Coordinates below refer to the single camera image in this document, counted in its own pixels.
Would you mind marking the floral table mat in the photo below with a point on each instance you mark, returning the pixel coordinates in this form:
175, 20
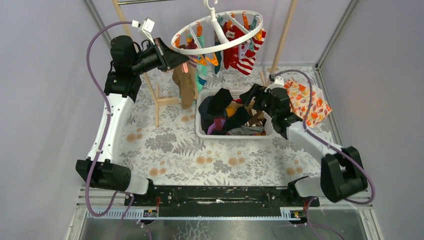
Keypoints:
163, 145

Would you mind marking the green and blue sock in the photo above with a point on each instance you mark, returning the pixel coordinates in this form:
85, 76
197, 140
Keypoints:
201, 70

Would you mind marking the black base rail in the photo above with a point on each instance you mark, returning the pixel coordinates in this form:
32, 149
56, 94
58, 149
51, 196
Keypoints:
221, 201

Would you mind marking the white round clip hanger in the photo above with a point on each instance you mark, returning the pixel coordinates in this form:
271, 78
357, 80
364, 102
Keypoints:
212, 20

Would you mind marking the red white striped sock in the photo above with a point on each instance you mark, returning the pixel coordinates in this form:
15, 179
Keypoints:
242, 57

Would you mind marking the orange floral cloth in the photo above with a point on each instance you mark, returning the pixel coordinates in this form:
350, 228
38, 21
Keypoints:
307, 101

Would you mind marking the brown ribbed sock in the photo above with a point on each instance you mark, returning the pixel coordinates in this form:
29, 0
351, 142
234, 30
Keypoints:
182, 79

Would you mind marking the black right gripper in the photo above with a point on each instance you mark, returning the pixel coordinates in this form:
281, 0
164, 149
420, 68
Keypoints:
247, 97

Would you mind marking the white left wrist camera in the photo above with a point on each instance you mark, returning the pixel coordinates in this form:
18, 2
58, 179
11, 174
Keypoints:
144, 28

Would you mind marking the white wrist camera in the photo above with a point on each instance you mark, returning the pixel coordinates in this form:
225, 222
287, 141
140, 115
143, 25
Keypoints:
144, 28
275, 82

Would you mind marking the black sock in basket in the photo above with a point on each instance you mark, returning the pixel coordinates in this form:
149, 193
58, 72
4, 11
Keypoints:
219, 113

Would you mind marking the wooden drying rack frame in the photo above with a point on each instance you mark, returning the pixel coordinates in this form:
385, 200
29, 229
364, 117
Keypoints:
158, 102

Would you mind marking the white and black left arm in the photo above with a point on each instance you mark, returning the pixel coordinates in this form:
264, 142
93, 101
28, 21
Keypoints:
100, 168

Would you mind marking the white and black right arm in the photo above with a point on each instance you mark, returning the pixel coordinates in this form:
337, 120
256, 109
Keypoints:
341, 171

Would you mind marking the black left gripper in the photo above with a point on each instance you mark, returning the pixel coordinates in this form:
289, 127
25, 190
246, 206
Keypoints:
162, 53

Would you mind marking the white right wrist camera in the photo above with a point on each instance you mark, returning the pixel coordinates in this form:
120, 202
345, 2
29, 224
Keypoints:
275, 82

